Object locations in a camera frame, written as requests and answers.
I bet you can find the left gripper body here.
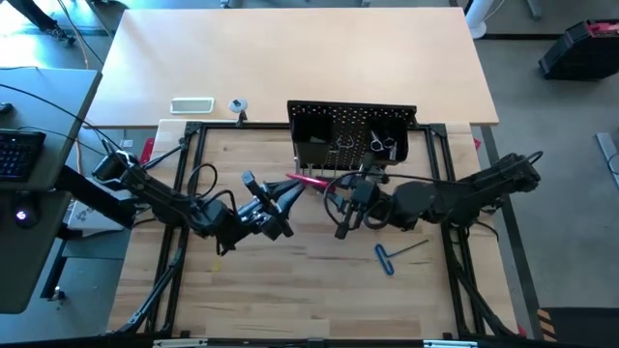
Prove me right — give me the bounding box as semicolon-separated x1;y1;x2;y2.
226;170;295;241

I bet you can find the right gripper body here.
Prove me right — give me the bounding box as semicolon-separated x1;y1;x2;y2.
336;155;386;240

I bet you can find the red utility knife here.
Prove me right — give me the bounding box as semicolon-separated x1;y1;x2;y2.
284;172;336;191

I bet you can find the blue T-handle hex key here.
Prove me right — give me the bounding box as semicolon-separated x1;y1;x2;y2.
373;238;430;277

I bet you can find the black pegboard bin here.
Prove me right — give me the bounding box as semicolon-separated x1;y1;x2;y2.
366;119;413;166
291;120;336;168

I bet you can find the black pegboard stand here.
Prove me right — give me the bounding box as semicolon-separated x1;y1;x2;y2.
286;99;418;179

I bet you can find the light wooden desk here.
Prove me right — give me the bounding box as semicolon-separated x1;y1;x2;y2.
85;6;500;129

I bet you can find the white rectangular tray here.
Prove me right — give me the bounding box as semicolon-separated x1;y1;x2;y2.
169;97;216;115

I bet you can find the white printed sheet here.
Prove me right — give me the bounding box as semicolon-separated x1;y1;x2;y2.
66;198;134;233

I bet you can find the black desk support beam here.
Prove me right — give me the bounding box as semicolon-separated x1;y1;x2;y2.
53;165;137;229

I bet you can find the black computer mouse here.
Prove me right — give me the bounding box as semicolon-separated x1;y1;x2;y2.
10;201;42;230

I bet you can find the grey office desk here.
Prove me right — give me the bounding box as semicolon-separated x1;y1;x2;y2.
0;66;103;315

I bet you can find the black keyboard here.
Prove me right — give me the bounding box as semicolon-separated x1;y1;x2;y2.
0;128;47;184

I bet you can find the black equipment case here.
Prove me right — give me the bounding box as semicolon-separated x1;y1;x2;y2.
537;17;619;82

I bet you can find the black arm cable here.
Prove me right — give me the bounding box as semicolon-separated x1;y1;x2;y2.
186;162;220;199
212;188;241;214
321;150;544;226

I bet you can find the white pedestal base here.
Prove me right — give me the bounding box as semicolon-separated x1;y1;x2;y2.
463;0;508;41

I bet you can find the black desk cable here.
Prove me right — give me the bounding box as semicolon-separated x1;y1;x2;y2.
0;82;127;154
16;124;105;159

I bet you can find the orange floor cable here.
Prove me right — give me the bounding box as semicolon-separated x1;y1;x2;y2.
56;0;92;70

